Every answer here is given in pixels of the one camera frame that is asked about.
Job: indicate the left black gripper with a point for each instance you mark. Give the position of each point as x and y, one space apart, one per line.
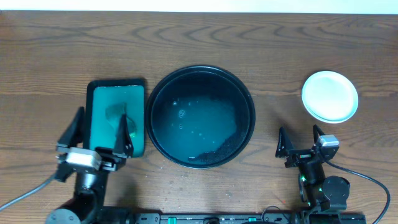
104 154

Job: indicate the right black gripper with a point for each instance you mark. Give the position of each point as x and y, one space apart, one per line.
301 157

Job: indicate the green scrubbing sponge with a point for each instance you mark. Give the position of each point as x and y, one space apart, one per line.
113 115

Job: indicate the mint green plate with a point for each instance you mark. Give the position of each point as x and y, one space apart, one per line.
330 97

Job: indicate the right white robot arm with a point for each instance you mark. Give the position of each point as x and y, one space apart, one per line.
326 196

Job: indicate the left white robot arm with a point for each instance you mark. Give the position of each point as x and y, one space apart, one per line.
87 202

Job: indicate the rectangular green water tray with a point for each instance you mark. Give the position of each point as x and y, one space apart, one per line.
103 93

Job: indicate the round black serving tray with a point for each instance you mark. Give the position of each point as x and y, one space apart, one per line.
200 116

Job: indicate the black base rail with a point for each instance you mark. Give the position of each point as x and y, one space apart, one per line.
230 218

